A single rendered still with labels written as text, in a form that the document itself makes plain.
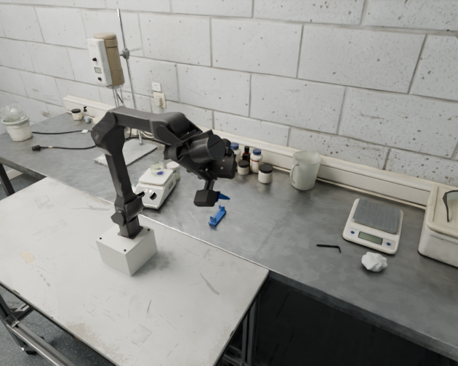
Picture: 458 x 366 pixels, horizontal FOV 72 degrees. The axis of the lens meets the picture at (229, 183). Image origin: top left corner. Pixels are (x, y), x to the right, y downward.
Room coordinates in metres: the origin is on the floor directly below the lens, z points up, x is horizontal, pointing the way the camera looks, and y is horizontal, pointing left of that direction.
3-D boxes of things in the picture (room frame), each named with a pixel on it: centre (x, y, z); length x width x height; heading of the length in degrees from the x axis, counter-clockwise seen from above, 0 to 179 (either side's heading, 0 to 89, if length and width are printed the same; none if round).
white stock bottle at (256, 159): (1.39, -0.14, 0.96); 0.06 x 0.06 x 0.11
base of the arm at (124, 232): (0.81, 0.34, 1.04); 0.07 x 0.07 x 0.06; 69
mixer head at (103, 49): (1.55, 0.58, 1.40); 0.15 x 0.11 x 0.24; 150
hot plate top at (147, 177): (1.20, 0.33, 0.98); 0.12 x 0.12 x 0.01; 76
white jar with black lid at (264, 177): (1.29, -0.18, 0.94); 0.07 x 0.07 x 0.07
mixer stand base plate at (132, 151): (1.56, 0.57, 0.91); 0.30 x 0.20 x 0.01; 150
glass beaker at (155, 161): (1.21, 0.32, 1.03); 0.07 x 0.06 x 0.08; 17
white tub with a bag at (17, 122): (1.77, 1.28, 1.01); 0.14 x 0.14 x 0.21
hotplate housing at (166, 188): (1.17, 0.33, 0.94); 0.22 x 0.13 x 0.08; 166
